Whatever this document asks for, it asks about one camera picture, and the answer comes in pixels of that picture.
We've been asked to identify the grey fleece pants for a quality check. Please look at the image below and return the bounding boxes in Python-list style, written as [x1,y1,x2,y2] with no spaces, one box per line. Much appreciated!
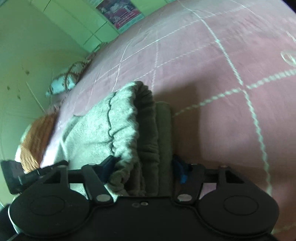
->
[55,81,173,197]

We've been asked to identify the orange knitted cloth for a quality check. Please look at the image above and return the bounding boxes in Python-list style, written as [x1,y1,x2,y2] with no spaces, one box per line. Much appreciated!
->
[15,113,58,173]

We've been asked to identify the patterned pillow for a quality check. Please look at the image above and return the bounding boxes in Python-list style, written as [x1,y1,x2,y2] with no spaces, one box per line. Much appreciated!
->
[45,52,96,97]

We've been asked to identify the pink quilted bedspread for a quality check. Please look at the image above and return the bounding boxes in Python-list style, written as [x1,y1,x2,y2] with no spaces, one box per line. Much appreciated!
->
[43,1,295,240]

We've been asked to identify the cream wardrobe with picture panels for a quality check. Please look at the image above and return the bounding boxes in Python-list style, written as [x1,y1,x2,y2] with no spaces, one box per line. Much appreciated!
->
[29,0,171,53]

